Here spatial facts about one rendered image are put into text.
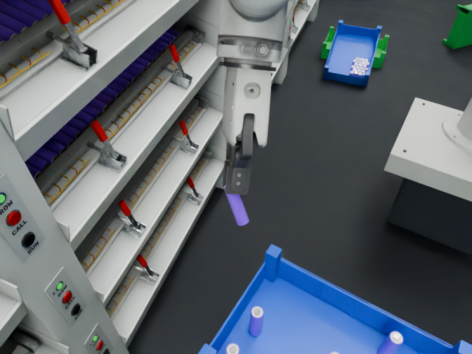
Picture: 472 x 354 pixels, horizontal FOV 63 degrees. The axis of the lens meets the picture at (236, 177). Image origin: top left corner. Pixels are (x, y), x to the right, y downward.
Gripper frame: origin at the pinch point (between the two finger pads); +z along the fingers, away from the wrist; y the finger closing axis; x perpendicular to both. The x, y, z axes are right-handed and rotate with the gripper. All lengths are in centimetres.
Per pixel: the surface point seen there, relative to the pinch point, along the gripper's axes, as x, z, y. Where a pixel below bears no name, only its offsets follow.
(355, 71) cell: -71, -17, 117
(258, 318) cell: -3.9, 18.0, -7.6
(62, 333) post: 24.4, 27.6, 2.0
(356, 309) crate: -19.6, 18.3, -5.4
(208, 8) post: 2, -27, 45
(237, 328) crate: -2.0, 23.1, -3.1
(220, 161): -7, 15, 66
